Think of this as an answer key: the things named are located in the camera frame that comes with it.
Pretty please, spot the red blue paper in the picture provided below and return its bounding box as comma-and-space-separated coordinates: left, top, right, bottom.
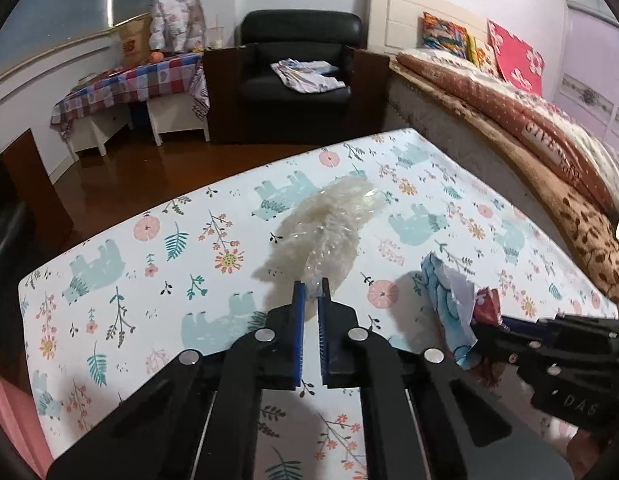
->
421, 252, 503, 370

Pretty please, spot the clear bubble wrap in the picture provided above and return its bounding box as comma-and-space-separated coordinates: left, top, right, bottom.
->
253, 174, 387, 320

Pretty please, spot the right hand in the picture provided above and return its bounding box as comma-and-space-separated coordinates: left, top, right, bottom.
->
567, 429, 619, 480

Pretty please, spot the floral bear tablecloth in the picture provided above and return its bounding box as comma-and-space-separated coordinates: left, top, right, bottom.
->
19, 129, 619, 479

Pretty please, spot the bed with brown blanket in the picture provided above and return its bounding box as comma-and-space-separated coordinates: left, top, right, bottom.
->
385, 49, 619, 311

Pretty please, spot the black leather armchair right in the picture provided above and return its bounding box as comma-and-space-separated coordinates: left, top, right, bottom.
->
202, 10, 389, 145

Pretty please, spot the black leather armchair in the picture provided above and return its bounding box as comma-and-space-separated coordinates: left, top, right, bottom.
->
202, 10, 389, 145
0, 130, 73, 278

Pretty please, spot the pink plastic bucket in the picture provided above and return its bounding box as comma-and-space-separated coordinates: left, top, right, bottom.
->
0, 376, 52, 479

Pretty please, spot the white low bench table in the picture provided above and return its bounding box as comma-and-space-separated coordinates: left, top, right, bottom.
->
66, 93, 210, 160

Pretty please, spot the black leather armchair left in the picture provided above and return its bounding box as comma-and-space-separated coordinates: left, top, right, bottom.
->
0, 130, 73, 278

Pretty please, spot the folded cloth on armchair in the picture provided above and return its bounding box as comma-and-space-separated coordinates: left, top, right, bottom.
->
270, 58, 346, 94

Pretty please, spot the plaid checkered tablecloth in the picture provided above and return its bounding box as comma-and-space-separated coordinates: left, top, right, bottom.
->
50, 52, 210, 139

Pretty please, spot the red floral pillow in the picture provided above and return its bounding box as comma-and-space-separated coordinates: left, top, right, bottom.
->
487, 21, 545, 96

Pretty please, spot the orange fruit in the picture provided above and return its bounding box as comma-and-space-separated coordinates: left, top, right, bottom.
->
148, 51, 164, 63

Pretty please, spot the drink cup with straw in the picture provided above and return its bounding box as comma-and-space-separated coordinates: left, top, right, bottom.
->
208, 15, 224, 50

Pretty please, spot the colourful striped pillow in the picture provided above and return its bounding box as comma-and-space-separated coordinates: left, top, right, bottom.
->
422, 12, 468, 60

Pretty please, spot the floral puffer jacket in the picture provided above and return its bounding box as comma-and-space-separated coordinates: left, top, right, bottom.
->
149, 0, 206, 53

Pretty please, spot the white headboard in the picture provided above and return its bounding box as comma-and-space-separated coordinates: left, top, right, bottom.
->
367, 0, 488, 55

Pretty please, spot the brown paper bag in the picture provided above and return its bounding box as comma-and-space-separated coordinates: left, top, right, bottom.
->
114, 13, 151, 68

